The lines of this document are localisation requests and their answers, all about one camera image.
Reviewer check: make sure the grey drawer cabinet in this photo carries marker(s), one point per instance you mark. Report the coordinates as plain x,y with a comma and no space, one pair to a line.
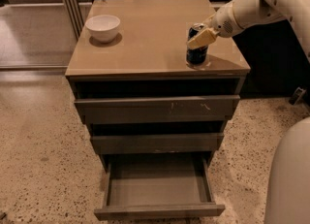
147,59

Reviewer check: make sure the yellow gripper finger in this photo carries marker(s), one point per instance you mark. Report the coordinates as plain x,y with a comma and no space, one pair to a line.
201,38
208,22

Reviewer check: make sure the blue pepsi can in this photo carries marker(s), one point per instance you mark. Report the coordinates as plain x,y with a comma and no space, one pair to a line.
196,56

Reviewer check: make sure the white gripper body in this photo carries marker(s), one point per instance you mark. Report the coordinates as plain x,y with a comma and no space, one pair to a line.
223,20

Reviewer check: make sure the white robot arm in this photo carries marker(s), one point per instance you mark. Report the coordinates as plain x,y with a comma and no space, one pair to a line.
288,193

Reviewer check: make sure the top grey drawer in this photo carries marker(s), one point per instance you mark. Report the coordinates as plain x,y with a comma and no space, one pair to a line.
157,110

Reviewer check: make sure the white ceramic bowl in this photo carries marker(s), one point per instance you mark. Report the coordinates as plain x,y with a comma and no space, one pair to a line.
103,28

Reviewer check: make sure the bottom grey open drawer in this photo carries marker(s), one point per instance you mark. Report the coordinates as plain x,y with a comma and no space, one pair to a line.
157,186

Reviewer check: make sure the middle grey drawer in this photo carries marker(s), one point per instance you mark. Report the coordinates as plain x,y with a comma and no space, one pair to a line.
157,143

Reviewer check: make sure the small dark floor bracket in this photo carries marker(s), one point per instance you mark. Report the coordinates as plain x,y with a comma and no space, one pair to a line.
297,96

